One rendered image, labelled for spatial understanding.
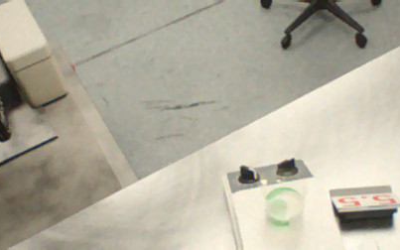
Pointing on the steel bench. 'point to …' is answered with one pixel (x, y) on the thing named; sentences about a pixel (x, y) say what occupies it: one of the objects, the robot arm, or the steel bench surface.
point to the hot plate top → (316, 200)
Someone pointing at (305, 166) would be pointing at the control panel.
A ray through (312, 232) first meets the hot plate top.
